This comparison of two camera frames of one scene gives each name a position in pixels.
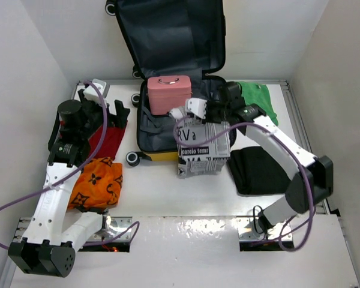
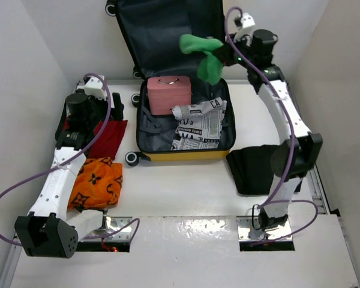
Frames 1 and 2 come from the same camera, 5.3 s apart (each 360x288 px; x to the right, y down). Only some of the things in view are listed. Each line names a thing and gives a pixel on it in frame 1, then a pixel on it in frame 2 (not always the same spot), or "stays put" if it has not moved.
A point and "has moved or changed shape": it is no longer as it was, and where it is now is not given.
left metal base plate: x=114 y=226 stays put
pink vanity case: x=168 y=92 stays put
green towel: x=258 y=93 → x=210 y=67
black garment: x=255 y=171 stays put
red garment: x=110 y=141 stays put
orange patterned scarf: x=98 y=185 stays put
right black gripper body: x=216 y=112 → x=231 y=57
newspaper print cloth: x=208 y=159 has moved or changed shape
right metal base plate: x=246 y=232 stays put
